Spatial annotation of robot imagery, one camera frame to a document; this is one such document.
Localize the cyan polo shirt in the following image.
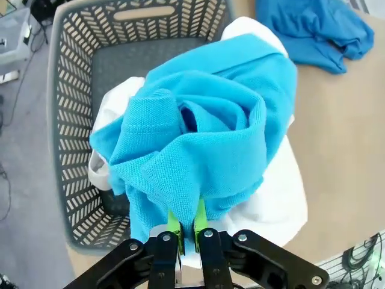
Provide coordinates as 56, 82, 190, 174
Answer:
89, 33, 298, 250

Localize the black cable bundle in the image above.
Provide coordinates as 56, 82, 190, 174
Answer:
342, 231, 385, 289

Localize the white garment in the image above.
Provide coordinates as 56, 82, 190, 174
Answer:
88, 16, 308, 269

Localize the grey equipment box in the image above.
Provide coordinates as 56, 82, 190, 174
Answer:
0, 7, 32, 82

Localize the grey woven plastic basket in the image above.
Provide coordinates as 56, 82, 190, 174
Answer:
46, 0, 238, 256

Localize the medium blue garment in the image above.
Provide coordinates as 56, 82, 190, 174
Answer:
255, 0, 375, 75

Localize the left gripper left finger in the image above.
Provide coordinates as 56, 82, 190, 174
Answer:
63, 209, 185, 289

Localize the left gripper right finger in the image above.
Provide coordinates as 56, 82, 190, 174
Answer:
192, 200, 330, 289

